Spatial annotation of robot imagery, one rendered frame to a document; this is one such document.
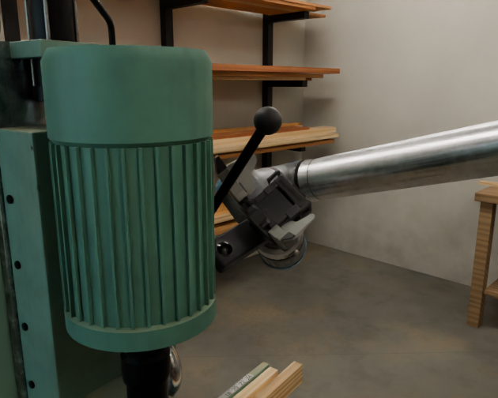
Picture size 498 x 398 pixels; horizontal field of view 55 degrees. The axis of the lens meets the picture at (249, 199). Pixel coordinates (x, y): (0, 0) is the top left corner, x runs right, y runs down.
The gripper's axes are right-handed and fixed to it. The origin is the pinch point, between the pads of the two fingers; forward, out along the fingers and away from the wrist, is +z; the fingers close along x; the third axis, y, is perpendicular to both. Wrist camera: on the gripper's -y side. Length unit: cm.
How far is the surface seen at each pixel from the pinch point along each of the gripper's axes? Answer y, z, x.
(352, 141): 134, -326, -89
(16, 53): -9.5, 13.2, -28.3
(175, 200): -6.8, 13.2, -0.5
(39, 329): -30.1, -0.2, -5.5
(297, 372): -11.8, -41.1, 18.6
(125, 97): -4.0, 20.5, -8.1
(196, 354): -58, -219, -28
